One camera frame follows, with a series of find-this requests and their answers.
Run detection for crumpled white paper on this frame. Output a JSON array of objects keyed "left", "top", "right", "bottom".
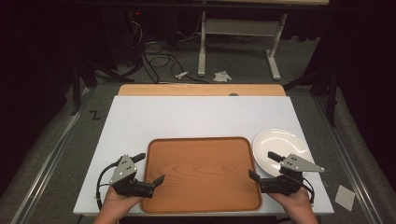
[{"left": 212, "top": 70, "right": 233, "bottom": 83}]

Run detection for white plate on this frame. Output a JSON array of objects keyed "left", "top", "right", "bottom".
[{"left": 251, "top": 128, "right": 313, "bottom": 178}]

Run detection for white board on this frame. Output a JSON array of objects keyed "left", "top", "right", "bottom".
[{"left": 73, "top": 95, "right": 335, "bottom": 217}]

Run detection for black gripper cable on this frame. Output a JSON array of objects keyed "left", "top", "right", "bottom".
[
  {"left": 95, "top": 161, "right": 121, "bottom": 211},
  {"left": 299, "top": 176, "right": 316, "bottom": 203}
]

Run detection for wooden table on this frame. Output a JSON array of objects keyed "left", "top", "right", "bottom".
[{"left": 117, "top": 83, "right": 287, "bottom": 97}]

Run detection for black metal stand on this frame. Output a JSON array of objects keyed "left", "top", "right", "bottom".
[
  {"left": 282, "top": 63, "right": 341, "bottom": 128},
  {"left": 70, "top": 58, "right": 135, "bottom": 117}
]

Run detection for person's left hand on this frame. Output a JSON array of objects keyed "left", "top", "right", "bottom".
[{"left": 102, "top": 186, "right": 144, "bottom": 218}]

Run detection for white square paper sheet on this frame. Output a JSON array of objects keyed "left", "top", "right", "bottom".
[{"left": 334, "top": 184, "right": 356, "bottom": 212}]

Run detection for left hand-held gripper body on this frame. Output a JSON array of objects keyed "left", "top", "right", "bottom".
[{"left": 108, "top": 154, "right": 156, "bottom": 199}]

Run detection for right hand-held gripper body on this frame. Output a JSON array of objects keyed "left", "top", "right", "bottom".
[{"left": 259, "top": 153, "right": 326, "bottom": 197}]

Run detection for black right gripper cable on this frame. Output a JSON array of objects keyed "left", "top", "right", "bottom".
[{"left": 299, "top": 176, "right": 316, "bottom": 203}]

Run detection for white desk frame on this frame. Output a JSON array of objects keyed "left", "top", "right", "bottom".
[{"left": 197, "top": 11, "right": 289, "bottom": 82}]

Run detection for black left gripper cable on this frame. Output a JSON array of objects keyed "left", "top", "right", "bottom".
[{"left": 95, "top": 161, "right": 121, "bottom": 211}]

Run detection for person's right hand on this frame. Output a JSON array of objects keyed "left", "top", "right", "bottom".
[{"left": 268, "top": 187, "right": 314, "bottom": 217}]

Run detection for wooden tray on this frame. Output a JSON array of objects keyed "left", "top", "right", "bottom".
[{"left": 140, "top": 136, "right": 262, "bottom": 215}]

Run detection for metal floor rail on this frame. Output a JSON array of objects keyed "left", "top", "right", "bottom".
[
  {"left": 312, "top": 95, "right": 386, "bottom": 224},
  {"left": 10, "top": 87, "right": 95, "bottom": 224}
]

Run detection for black floor cables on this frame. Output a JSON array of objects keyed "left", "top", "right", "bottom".
[{"left": 124, "top": 38, "right": 211, "bottom": 85}]

